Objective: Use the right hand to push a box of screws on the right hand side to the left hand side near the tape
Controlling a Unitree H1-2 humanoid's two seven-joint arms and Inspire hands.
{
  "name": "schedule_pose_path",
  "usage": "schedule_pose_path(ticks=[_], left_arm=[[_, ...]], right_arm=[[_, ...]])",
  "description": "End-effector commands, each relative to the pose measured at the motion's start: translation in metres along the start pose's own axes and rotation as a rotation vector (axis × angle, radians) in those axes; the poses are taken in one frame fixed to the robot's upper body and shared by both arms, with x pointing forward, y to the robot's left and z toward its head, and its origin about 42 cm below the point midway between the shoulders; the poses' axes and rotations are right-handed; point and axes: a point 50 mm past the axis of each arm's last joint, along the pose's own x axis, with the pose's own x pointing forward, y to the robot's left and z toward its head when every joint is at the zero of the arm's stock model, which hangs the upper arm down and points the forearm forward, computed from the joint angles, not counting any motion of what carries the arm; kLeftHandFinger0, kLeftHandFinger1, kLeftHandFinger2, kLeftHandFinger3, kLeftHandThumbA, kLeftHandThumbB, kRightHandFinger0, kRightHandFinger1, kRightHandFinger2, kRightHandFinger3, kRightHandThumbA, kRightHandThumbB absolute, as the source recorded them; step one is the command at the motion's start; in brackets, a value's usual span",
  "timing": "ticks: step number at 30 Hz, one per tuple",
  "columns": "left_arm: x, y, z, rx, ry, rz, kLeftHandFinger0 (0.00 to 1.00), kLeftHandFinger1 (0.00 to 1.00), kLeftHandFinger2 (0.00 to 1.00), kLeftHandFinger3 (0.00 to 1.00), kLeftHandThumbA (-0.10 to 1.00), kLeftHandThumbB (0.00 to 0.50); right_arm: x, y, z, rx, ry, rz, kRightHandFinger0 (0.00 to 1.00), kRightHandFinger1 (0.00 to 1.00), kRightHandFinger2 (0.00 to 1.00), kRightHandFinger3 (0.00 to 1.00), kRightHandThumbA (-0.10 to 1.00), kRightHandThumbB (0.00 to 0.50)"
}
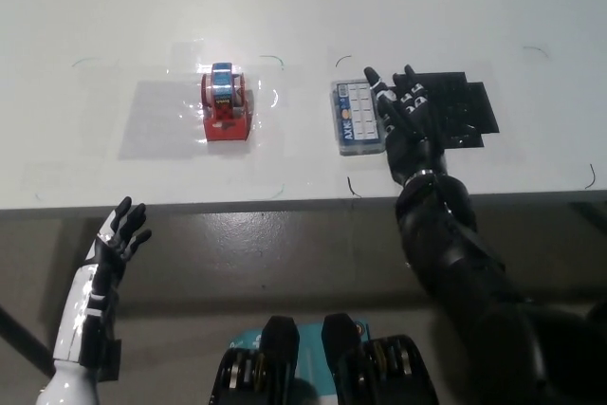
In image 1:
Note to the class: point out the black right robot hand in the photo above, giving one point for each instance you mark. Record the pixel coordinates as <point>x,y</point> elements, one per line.
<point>410,139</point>

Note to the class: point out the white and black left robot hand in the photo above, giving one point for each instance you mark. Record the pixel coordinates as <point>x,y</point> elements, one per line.
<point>106,258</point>

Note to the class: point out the clear blue-labelled screw box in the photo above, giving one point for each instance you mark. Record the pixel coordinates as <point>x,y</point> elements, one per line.
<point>356,115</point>

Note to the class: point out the red tape dispenser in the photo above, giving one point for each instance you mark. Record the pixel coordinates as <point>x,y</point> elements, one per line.
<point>225,104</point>

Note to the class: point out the black diagonal bar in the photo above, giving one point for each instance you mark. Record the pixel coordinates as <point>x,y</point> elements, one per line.
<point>23,336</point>

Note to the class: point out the black robot torso teal tops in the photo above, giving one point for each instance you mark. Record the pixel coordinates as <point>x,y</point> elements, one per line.
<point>327,367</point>

